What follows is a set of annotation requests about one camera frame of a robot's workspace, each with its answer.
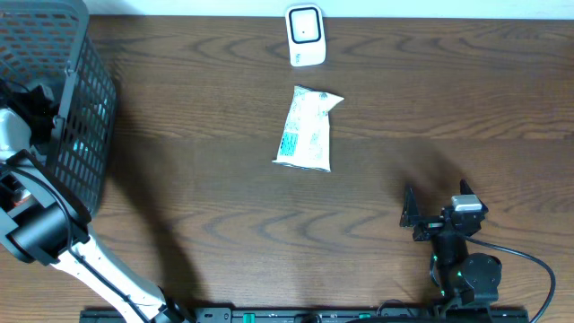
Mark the cream snack bag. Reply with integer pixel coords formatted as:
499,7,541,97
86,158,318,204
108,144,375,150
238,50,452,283
273,85,344,172

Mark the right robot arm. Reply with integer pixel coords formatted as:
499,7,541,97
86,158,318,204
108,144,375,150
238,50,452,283
399,179,501,319

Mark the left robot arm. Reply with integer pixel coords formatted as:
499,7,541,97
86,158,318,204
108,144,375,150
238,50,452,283
1,80,195,322

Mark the white barcode scanner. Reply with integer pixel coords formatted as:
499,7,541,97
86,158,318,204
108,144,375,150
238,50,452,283
284,4,326,67

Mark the grey plastic mesh basket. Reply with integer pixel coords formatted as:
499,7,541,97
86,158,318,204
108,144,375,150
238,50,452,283
1,0,117,214

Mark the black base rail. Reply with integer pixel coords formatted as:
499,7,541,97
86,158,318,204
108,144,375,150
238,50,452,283
79,306,531,323

